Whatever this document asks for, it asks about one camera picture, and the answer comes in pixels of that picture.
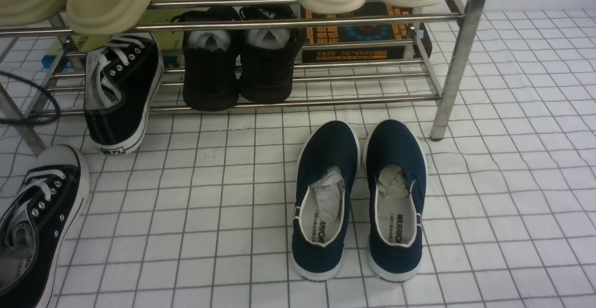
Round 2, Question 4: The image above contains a black orange printed box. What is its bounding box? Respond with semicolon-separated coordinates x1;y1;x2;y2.
300;1;413;63

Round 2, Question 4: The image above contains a black mesh shoe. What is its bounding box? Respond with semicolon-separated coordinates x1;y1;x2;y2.
238;26;305;104
182;28;244;112

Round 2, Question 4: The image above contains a black mesh shoe right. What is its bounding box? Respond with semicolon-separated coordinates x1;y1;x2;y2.
238;26;305;104

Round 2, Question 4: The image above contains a navy slip-on shoe left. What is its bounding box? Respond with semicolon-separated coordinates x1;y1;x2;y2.
291;120;360;282

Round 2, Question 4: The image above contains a navy slip-on shoe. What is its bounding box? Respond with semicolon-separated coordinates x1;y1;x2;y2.
291;120;360;282
363;119;428;282

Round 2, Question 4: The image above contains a white grid floor cloth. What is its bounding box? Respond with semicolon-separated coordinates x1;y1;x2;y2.
37;9;596;308

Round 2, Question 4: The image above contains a black mesh shoe left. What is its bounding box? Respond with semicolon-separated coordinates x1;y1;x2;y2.
182;28;244;112

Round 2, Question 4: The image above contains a black cable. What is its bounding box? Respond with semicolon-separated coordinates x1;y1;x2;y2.
0;70;61;126

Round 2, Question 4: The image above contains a navy slip-on shoe right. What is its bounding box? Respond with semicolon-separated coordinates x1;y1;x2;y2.
363;119;428;282

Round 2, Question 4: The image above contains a silver metal shoe rack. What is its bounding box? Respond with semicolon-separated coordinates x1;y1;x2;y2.
1;0;486;155

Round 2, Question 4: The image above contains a black lace-up sneaker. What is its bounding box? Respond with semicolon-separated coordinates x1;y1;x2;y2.
83;33;165;156
0;144;90;308

